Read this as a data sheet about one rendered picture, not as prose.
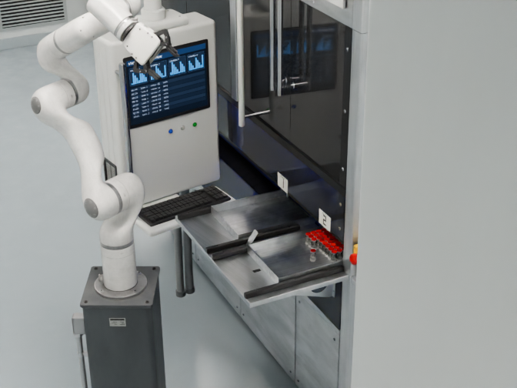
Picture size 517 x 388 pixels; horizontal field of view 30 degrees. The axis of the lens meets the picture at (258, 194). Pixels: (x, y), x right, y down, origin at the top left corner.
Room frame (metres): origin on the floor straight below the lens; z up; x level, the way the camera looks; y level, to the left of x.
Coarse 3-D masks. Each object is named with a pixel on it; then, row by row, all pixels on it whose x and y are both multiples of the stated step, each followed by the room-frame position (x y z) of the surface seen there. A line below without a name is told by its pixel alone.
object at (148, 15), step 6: (144, 0) 3.79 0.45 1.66; (150, 0) 3.77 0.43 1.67; (156, 0) 3.78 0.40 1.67; (144, 6) 3.80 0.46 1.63; (150, 6) 3.77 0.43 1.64; (156, 6) 3.78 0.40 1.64; (162, 6) 3.83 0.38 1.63; (144, 12) 3.77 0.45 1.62; (150, 12) 3.77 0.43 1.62; (156, 12) 3.76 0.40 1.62; (162, 12) 3.78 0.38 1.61; (144, 18) 3.77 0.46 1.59; (150, 18) 3.76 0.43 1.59; (156, 18) 3.76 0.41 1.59; (162, 18) 3.78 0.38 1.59
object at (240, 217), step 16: (272, 192) 3.55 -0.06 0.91; (224, 208) 3.45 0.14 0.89; (240, 208) 3.47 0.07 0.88; (256, 208) 3.47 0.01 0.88; (272, 208) 3.47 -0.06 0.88; (288, 208) 3.47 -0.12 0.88; (224, 224) 3.31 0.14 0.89; (240, 224) 3.34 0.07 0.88; (256, 224) 3.33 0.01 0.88; (272, 224) 3.33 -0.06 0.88; (288, 224) 3.29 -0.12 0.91; (304, 224) 3.32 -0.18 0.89
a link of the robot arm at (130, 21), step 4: (128, 16) 2.86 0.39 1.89; (132, 16) 2.88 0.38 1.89; (124, 20) 2.84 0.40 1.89; (128, 20) 2.84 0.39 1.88; (132, 20) 2.85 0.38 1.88; (136, 20) 2.87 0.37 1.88; (120, 24) 2.84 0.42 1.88; (124, 24) 2.83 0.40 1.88; (128, 24) 2.83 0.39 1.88; (132, 24) 2.85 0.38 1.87; (116, 28) 2.84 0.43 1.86; (120, 28) 2.83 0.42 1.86; (124, 28) 2.83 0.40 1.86; (116, 32) 2.84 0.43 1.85; (120, 32) 2.83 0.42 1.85; (124, 32) 2.83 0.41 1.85; (116, 36) 2.84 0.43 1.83; (120, 36) 2.83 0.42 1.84; (120, 40) 2.84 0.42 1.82
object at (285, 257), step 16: (272, 240) 3.17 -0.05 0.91; (288, 240) 3.20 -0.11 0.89; (304, 240) 3.21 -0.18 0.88; (256, 256) 3.05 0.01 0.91; (272, 256) 3.09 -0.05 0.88; (288, 256) 3.09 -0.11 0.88; (304, 256) 3.09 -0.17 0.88; (320, 256) 3.09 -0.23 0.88; (272, 272) 2.93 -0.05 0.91; (288, 272) 2.98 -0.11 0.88; (304, 272) 2.94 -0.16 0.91
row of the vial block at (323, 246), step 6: (312, 234) 3.18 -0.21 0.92; (318, 234) 3.17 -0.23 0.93; (318, 240) 3.14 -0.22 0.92; (324, 240) 3.13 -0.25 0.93; (318, 246) 3.14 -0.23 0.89; (324, 246) 3.10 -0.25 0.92; (330, 246) 3.08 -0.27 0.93; (324, 252) 3.10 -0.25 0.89; (330, 252) 3.06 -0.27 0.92; (336, 252) 3.04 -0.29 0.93; (330, 258) 3.06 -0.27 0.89; (336, 258) 3.04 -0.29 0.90
